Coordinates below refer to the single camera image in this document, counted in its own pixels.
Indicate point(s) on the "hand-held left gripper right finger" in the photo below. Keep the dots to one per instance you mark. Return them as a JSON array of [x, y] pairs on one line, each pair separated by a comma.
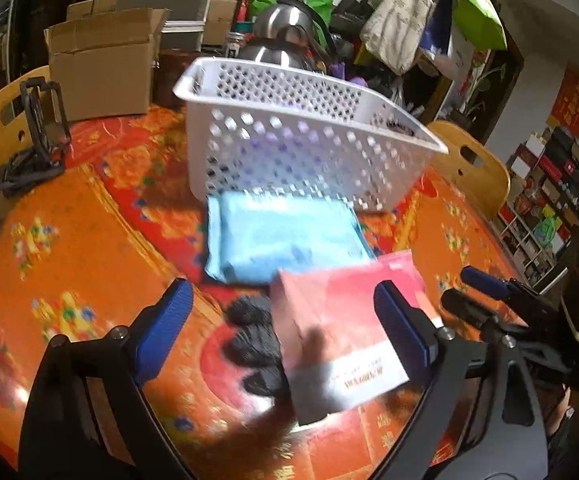
[[402, 320]]

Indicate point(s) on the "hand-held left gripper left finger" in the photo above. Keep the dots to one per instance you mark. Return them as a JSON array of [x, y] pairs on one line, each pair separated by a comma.
[[164, 330]]

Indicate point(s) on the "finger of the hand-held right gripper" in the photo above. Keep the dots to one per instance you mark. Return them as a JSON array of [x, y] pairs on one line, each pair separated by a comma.
[[467, 310], [484, 282]]

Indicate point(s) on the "pink and white packet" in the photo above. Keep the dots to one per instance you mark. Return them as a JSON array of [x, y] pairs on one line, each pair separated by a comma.
[[339, 300]]

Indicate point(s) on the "black glove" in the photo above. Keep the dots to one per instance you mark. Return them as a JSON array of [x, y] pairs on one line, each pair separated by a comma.
[[254, 345]]

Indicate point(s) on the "light blue soft pack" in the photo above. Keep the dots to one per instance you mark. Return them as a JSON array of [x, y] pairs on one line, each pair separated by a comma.
[[279, 240]]

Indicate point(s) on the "white perforated plastic basket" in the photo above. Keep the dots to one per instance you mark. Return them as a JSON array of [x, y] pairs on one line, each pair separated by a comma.
[[289, 150]]

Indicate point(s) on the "white shelf with boxes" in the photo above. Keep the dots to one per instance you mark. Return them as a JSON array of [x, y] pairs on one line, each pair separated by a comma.
[[544, 195]]

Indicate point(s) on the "red printed tablecloth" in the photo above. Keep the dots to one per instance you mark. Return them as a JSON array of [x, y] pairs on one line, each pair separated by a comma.
[[69, 260]]

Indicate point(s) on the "potted green plant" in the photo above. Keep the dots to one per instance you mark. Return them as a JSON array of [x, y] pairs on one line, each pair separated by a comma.
[[484, 90]]

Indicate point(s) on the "black folding stand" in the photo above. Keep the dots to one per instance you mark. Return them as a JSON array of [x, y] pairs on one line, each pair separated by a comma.
[[24, 170]]

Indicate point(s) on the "white and blue bag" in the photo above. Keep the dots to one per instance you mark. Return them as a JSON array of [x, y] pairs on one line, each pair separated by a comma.
[[449, 57]]

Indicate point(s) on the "brown round container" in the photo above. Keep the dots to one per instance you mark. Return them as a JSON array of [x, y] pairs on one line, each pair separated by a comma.
[[169, 80]]

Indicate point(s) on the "brown cardboard box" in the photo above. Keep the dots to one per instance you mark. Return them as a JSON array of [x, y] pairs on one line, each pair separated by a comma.
[[104, 85]]

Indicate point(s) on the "beige canvas tote bag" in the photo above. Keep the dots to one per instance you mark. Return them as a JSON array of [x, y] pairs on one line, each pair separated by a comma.
[[399, 20]]

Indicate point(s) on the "steel pot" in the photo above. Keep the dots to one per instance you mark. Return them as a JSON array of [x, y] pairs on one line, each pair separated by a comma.
[[269, 55]]

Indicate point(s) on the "dark green shopping bag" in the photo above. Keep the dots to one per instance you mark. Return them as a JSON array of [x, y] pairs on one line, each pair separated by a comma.
[[317, 2]]

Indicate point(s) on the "steel kettle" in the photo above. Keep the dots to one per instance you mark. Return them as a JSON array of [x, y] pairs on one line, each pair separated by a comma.
[[279, 17]]

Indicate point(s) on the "grey stacked drawer unit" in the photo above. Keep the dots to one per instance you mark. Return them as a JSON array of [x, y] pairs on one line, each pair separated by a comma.
[[169, 0]]

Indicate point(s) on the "red wall poster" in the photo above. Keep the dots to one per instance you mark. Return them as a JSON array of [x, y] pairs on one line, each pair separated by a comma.
[[574, 100]]

